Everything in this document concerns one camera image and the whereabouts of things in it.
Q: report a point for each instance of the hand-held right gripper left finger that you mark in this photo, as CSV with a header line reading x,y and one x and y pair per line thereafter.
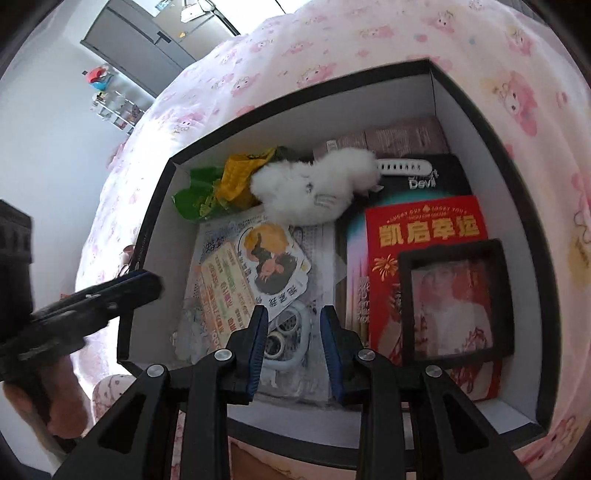
x,y
258,355

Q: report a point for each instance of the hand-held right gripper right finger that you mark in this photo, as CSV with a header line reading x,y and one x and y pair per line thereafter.
x,y
328,355

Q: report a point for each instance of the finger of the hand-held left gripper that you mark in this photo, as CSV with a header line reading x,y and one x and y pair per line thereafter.
x,y
138,288
92,314

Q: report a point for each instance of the clear phone case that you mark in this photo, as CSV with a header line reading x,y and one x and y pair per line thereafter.
x,y
277,344

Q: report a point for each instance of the orange text card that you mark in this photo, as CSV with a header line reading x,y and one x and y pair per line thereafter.
x,y
221,286

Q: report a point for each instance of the round character sticker card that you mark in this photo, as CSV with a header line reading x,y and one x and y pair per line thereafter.
x,y
272,263

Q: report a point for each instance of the black storage box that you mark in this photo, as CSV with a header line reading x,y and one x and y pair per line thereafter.
x,y
503,207

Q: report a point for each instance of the person's left hand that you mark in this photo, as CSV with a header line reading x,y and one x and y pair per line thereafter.
x,y
69,397

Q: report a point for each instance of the printed paper sheet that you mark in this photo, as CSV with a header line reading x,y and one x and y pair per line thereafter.
x,y
323,258

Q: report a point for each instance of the green snack packet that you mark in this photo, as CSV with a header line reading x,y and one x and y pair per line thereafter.
x,y
194,198

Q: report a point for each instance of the yellow snack packet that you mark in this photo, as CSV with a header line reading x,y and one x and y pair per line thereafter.
x,y
235,180

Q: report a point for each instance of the red envelope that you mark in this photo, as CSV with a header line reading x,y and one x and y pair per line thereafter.
x,y
415,230

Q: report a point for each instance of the white plush toy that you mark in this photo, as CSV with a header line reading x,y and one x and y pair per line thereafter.
x,y
314,184

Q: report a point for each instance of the white toy shelf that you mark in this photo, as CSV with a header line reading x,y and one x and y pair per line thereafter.
x,y
124,110

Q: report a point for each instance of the small mauve carton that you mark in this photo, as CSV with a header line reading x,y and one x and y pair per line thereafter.
x,y
341,146

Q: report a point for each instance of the red and blue toy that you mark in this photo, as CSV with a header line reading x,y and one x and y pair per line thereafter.
x,y
99,78

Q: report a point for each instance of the large mauve carton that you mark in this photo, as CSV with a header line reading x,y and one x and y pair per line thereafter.
x,y
406,136

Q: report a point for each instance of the grey door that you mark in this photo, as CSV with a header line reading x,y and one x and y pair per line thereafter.
x,y
134,41

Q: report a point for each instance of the pink printed bedsheet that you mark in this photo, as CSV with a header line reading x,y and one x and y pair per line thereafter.
x,y
369,37

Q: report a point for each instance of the black photo frame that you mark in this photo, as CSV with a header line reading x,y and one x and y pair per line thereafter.
x,y
452,304

